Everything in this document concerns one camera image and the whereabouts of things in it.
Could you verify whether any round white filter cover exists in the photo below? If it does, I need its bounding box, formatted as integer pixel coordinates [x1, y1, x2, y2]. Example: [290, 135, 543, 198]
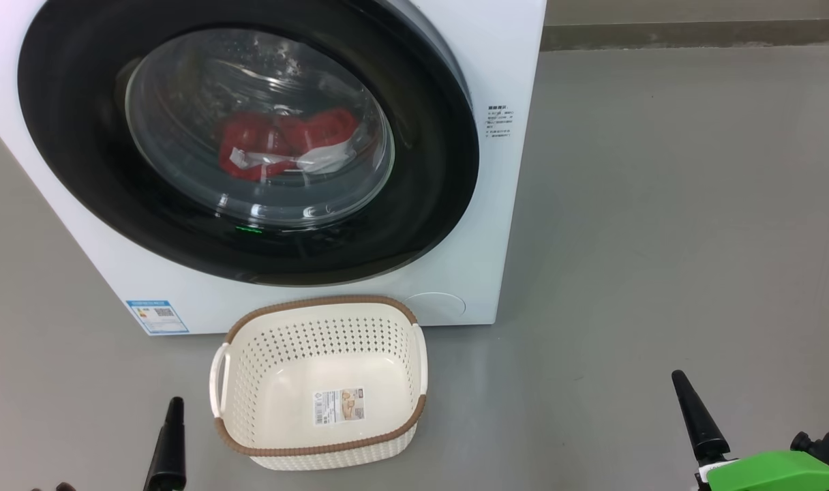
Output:
[404, 292, 467, 321]

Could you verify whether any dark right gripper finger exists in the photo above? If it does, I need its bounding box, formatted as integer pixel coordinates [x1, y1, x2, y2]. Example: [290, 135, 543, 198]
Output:
[672, 370, 729, 466]

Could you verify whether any white front-load washing machine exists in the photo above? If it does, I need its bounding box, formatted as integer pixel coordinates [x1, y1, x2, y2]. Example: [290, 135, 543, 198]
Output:
[0, 0, 548, 336]

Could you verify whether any blue energy label sticker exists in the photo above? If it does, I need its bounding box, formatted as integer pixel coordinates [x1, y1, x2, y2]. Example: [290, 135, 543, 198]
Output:
[125, 298, 190, 336]

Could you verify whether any black washing machine door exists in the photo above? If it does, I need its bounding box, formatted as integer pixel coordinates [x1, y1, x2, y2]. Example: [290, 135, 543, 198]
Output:
[17, 0, 480, 287]

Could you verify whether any red white sports jersey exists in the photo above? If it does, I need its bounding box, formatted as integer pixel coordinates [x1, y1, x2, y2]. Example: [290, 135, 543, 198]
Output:
[217, 107, 359, 183]

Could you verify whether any cream perforated laundry basket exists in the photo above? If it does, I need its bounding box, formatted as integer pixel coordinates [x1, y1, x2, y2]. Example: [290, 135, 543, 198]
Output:
[209, 295, 429, 471]

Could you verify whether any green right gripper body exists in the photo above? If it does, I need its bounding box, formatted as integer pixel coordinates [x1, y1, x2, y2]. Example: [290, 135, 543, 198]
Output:
[693, 450, 829, 491]

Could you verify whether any small printed text sticker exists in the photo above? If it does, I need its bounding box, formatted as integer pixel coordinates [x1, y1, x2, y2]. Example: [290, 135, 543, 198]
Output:
[485, 104, 514, 139]

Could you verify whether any steel washing machine drum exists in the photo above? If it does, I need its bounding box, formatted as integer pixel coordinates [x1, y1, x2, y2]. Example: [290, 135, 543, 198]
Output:
[125, 27, 395, 229]

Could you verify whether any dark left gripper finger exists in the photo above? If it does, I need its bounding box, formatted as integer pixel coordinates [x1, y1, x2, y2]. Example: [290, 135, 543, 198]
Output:
[144, 397, 185, 491]

